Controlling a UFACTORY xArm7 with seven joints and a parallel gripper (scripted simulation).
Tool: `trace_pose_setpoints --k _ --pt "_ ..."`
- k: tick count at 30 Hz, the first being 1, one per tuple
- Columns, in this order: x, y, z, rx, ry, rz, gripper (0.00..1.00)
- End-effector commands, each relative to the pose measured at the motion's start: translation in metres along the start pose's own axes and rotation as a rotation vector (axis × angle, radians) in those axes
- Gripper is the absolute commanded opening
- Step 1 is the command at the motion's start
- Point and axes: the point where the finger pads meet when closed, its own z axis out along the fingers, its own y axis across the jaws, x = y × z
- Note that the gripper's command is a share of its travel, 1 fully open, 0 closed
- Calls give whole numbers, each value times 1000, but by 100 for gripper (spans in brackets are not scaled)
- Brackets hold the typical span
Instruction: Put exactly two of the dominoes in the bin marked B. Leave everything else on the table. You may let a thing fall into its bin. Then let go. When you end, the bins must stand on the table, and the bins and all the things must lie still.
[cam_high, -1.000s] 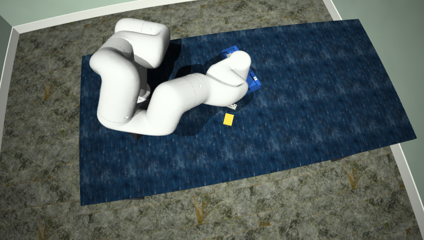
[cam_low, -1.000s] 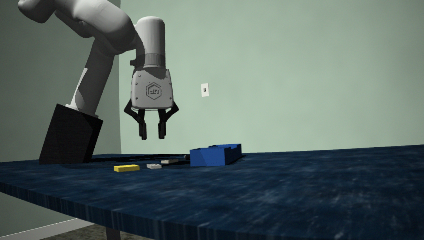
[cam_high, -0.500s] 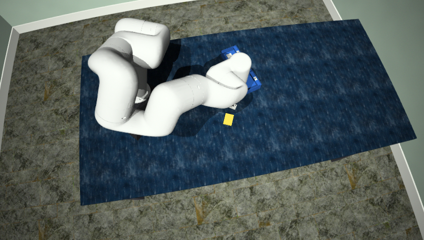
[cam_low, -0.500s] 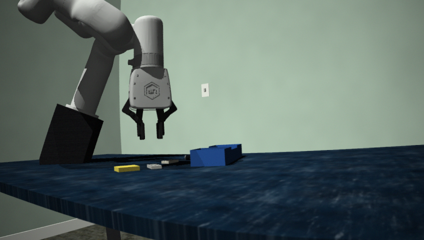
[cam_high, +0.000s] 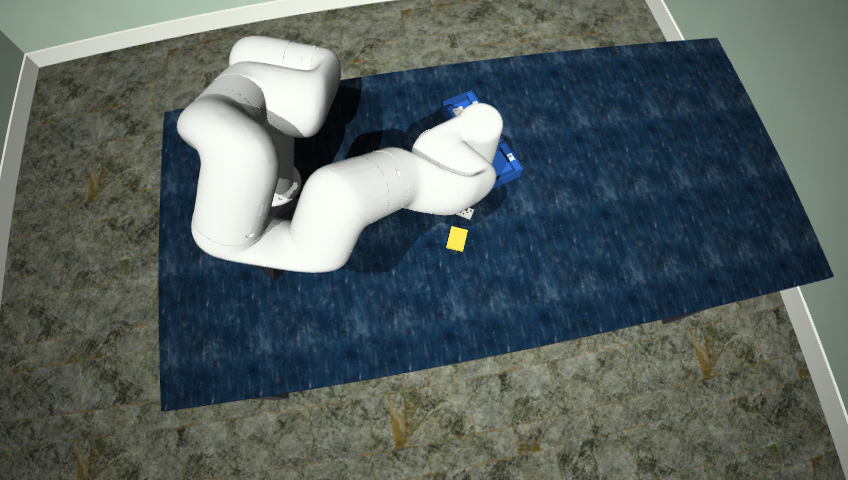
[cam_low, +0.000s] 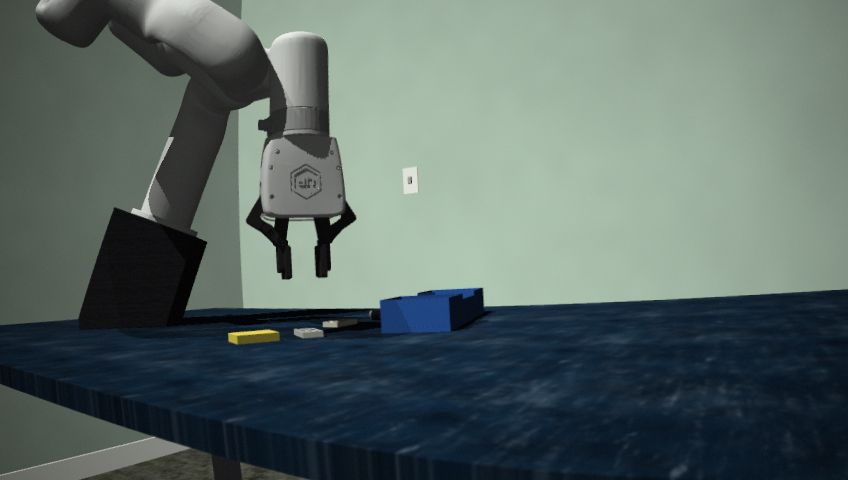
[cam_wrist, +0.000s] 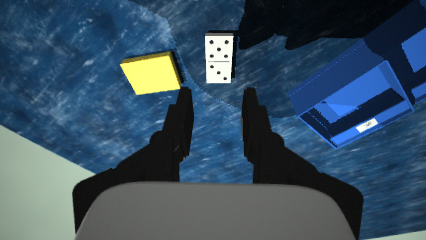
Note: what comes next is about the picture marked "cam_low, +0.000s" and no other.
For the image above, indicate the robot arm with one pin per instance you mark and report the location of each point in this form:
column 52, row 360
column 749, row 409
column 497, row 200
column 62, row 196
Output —
column 295, row 69

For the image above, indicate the yellow sticky note pad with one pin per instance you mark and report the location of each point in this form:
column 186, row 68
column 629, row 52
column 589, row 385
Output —
column 253, row 337

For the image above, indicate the blue rack of bins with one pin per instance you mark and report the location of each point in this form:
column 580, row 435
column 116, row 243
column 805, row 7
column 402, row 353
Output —
column 431, row 311

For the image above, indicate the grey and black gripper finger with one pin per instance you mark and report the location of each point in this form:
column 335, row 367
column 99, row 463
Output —
column 329, row 233
column 277, row 235

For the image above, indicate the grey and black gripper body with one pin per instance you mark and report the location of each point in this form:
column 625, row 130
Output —
column 305, row 178

